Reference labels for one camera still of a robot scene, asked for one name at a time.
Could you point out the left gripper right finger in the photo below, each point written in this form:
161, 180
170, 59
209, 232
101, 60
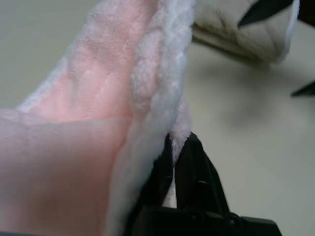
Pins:
199, 182

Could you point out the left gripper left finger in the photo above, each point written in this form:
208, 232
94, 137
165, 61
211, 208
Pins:
161, 182

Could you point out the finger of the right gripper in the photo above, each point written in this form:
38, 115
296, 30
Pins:
305, 89
265, 11

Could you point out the pink towel with white trim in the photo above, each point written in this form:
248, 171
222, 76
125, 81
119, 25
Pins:
73, 123

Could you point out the beige folded towel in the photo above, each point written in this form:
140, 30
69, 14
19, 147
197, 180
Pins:
246, 39

